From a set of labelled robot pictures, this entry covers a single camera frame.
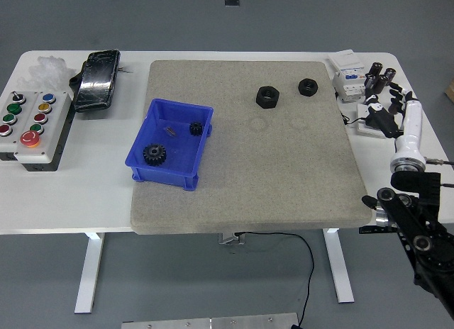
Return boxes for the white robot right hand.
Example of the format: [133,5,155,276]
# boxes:
[364,81,423,162]

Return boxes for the blue plastic box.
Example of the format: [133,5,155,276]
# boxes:
[124,98,215,192]

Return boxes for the large black gear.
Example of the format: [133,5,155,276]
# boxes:
[143,143,168,167]

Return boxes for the small black nut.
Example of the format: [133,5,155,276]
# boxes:
[298,78,319,96]

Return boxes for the large black nut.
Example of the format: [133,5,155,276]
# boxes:
[255,84,282,111]

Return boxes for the white button box emergency stop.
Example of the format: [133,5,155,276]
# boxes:
[13,91,74,172]

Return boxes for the white square plate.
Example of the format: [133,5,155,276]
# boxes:
[355,102,395,140]

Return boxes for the white circuit breaker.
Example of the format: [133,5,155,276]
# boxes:
[326,48,368,104]

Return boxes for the white table leg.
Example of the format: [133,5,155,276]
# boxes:
[322,228,355,304]
[73,232,106,314]

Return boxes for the grey-brown mat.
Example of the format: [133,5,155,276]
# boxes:
[130,59,372,236]

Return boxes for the silver metal plate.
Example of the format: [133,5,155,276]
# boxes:
[121,312,299,329]

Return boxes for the black adapter cord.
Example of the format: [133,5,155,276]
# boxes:
[339,111,367,126]

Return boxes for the black floor cable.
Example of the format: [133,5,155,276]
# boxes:
[233,230,316,327]

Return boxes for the grey table bracket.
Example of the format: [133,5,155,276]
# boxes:
[217,232,246,245]

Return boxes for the white button box with switch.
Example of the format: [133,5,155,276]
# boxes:
[0,90,38,162]

